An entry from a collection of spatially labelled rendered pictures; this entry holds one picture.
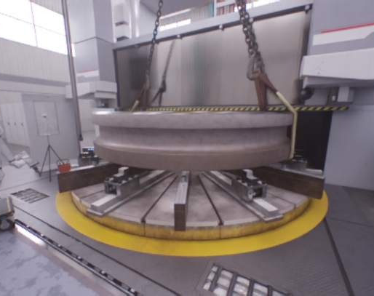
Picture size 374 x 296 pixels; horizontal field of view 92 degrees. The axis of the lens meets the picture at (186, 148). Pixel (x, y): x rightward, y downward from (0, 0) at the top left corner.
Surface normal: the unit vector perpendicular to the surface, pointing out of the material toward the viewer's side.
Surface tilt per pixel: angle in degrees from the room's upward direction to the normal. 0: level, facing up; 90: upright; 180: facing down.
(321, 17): 90
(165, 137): 90
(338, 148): 90
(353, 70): 90
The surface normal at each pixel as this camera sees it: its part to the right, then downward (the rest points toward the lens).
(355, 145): -0.47, 0.17
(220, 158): 0.15, 0.19
